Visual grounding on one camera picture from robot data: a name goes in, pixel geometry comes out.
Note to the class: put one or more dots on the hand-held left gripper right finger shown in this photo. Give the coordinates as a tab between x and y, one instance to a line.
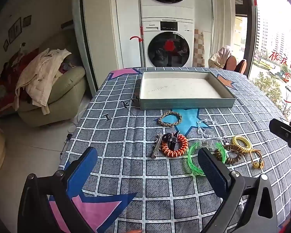
212	167

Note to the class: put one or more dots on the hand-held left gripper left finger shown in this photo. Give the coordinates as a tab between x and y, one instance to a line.
81	170

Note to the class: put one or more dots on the green translucent bangle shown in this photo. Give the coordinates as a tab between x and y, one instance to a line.
191	160

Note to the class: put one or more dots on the black claw hair clip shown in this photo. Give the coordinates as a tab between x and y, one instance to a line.
168	137

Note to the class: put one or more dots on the silver metal hair clip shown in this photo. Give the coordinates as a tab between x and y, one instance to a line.
156	149

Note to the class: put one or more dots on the shallow grey cardboard box tray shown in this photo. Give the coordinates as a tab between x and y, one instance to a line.
179	87

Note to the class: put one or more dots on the person's left hand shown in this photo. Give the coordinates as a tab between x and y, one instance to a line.
135	231

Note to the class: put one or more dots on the checked star-print tablecloth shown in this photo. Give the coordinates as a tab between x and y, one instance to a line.
135	174

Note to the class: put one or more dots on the beige cloth on chair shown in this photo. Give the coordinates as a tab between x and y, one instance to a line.
220	55

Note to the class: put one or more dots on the beige clothes pile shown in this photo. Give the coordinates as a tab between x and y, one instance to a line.
38	77

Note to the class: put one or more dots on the red clothes pile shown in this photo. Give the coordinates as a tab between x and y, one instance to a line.
4	89

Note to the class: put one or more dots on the checked hanging cloth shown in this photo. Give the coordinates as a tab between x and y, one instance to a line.
199	51

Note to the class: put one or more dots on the white tall cabinet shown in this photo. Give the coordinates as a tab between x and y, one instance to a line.
104	29

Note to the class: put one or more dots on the white front-load washing machine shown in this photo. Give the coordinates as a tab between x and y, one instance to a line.
167	29

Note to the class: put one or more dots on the small wall picture frame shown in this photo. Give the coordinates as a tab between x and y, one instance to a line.
27	20
6	45

